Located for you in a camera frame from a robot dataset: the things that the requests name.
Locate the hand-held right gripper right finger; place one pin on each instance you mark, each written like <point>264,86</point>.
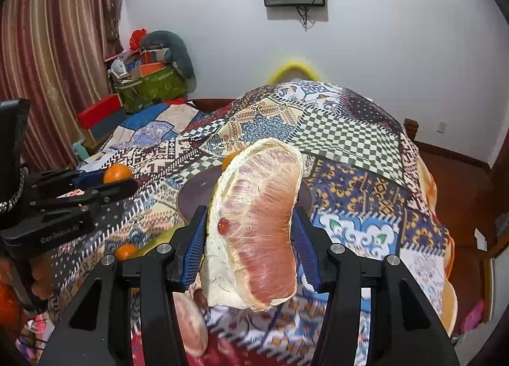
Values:
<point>306,248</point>

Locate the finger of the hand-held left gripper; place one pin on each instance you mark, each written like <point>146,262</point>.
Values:
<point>89,180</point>
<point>115,191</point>

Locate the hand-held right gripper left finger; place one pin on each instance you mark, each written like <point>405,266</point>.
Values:
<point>193,248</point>

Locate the small tangerine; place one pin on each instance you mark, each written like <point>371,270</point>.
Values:
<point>117,172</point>
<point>126,250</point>

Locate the yellow banana half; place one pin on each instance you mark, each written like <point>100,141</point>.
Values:
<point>159,238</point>

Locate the purple plate with wooden rim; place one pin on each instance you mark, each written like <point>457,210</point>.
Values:
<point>195,195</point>

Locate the plastic-wrapped pomelo segment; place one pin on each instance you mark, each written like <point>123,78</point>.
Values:
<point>191,326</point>
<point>258,223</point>

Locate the large orange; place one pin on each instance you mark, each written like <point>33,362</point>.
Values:
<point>228,161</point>

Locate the person's left hand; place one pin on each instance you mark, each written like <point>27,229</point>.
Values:
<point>41,278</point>

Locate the teal plastic item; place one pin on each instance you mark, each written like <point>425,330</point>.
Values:
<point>79,148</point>

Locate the red box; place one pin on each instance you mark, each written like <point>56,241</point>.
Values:
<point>99,109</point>

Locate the green patterned box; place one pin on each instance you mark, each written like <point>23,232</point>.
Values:
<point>155,87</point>

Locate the white plastic item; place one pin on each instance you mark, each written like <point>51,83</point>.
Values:
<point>118,68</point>

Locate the patchwork printed blanket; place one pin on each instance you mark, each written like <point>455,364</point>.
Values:
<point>346,131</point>

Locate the orange box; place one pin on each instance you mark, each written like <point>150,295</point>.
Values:
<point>149,69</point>

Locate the dark wooden headboard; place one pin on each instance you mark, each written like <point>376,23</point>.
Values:
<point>206,104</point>

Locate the orange fleece blanket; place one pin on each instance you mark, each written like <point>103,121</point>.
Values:
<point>431,191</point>

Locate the striped pink curtain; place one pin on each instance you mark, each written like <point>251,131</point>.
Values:
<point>51,32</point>

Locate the grey green cushion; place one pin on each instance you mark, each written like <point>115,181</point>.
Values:
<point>179,48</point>

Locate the white paper sheet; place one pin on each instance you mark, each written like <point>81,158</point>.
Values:
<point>480,238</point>

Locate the pink slipper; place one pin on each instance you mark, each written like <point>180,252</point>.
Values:
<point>473,316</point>

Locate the wooden bed post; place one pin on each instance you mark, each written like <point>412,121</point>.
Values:
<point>411,126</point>

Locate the white wall socket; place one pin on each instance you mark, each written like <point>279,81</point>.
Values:
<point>440,126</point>

